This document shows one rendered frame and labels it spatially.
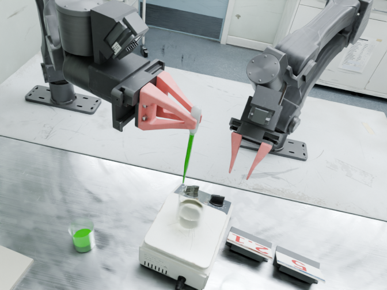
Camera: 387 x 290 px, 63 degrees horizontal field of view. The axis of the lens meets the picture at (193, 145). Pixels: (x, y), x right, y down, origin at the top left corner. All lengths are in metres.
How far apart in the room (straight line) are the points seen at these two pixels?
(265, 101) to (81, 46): 0.29
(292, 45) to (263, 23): 2.80
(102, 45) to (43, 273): 0.42
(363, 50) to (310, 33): 2.36
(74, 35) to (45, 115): 0.53
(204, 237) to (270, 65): 0.32
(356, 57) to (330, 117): 1.98
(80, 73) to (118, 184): 0.35
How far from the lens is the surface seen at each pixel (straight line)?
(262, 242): 0.70
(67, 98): 0.95
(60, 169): 0.79
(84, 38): 0.44
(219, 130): 0.91
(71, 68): 0.48
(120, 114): 0.43
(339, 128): 1.09
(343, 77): 3.14
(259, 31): 3.50
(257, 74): 0.57
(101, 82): 0.43
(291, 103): 0.80
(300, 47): 0.67
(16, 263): 0.67
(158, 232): 0.57
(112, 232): 0.68
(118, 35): 0.40
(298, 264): 0.68
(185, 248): 0.56
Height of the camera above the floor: 1.48
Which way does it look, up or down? 43 degrees down
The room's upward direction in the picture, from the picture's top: 10 degrees clockwise
